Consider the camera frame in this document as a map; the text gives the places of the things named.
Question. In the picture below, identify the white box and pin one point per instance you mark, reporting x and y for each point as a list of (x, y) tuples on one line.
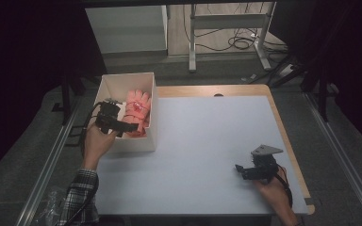
[(132, 144)]

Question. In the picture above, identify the pale blue table mat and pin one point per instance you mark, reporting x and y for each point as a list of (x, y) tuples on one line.
[(207, 163)]

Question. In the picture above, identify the grey metal desk frame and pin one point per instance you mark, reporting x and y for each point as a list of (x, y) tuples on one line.
[(229, 22)]

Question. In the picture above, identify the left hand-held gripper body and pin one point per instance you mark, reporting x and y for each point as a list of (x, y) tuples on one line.
[(108, 114)]

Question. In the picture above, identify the pink glove with red mark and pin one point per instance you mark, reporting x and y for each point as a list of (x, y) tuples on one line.
[(136, 109)]

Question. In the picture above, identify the person's right hand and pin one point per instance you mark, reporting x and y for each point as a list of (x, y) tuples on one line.
[(273, 194)]

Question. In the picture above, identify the person's left hand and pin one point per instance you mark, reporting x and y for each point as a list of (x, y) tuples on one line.
[(97, 146)]

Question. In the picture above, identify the white power strip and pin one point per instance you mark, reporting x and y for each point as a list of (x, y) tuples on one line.
[(286, 70)]

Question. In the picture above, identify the clear plastic bag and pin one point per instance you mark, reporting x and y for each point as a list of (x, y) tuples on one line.
[(48, 205)]

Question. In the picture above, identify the metal floor rail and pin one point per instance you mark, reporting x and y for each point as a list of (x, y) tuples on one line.
[(47, 169), (342, 160)]

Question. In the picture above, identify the dark metal stand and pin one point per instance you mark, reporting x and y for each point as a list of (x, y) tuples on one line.
[(66, 100), (323, 94)]

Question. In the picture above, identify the dark table grommet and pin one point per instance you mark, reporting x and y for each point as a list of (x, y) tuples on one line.
[(219, 95)]

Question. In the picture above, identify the white cabinet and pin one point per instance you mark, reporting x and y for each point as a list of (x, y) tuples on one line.
[(125, 28)]

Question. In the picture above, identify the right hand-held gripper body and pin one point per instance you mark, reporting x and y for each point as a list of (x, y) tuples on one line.
[(264, 164)]

